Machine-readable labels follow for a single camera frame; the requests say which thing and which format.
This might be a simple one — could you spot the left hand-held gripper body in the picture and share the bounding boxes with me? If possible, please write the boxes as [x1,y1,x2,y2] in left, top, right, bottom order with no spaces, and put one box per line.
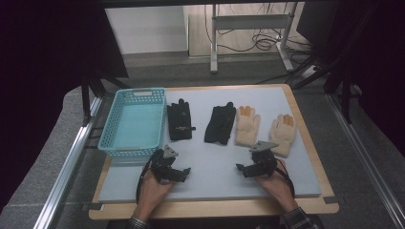
[149,144,180,185]

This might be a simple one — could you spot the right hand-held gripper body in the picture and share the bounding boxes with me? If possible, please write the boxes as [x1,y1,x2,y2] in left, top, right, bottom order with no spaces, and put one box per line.
[248,140,280,178]

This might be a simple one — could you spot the cream glove with orange fingers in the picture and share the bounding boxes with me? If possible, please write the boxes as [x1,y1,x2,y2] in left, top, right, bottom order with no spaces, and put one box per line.
[268,114,298,158]
[234,105,262,148]

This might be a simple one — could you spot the person's left hand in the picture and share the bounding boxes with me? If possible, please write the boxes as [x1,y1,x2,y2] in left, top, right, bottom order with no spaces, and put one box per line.
[133,173,176,221]

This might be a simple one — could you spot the person's right hand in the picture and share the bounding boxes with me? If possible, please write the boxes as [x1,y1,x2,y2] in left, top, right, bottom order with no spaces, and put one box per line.
[254,160,299,214]

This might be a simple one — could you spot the light grey table mat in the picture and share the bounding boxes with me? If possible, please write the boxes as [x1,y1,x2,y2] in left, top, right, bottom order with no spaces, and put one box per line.
[97,86,323,203]

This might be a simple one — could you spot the turquoise plastic basket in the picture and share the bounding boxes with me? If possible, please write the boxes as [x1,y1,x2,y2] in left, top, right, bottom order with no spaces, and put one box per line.
[96,87,168,159]

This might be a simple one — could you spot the plain black glove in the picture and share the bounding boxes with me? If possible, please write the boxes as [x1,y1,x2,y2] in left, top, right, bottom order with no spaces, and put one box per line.
[203,101,237,146]

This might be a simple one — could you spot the black glove with logo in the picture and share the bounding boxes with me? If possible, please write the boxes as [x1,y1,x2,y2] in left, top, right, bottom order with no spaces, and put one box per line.
[166,98,197,141]

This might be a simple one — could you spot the white power strip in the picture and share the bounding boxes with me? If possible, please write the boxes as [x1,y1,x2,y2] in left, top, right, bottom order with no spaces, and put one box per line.
[300,64,318,79]

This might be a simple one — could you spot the black tripod stand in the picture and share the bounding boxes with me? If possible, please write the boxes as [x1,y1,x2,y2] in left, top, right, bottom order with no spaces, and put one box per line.
[80,71,132,126]

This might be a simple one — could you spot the black metal stand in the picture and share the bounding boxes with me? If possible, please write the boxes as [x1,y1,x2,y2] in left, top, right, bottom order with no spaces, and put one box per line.
[286,47,356,125]

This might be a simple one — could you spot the white cabinet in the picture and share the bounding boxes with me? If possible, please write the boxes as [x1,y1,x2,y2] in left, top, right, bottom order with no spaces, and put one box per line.
[104,6,189,55]

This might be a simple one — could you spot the black curtain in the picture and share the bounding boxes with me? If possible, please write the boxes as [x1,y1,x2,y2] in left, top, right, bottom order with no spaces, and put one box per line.
[0,0,129,211]
[299,0,405,156]

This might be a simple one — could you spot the left hand-held gripper cable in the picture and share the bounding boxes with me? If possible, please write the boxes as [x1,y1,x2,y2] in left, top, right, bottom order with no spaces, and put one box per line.
[136,156,155,204]

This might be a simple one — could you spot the hand-held gripper cable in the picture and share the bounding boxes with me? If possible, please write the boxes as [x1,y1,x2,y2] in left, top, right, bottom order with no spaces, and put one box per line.
[136,156,155,204]
[275,158,296,198]

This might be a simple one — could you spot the right hand-held gripper cable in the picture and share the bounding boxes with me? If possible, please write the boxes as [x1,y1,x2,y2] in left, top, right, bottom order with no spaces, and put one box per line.
[275,158,296,198]

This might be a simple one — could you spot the aluminium rail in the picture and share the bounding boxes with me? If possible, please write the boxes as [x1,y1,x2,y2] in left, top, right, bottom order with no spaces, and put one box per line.
[32,96,103,229]
[328,94,405,229]

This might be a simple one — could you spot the black floor cables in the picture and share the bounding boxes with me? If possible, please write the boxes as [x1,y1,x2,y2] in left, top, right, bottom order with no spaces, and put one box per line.
[203,3,314,56]

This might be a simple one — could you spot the white metal desk frame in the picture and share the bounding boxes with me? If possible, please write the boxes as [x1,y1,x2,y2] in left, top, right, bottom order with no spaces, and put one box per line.
[209,3,295,74]

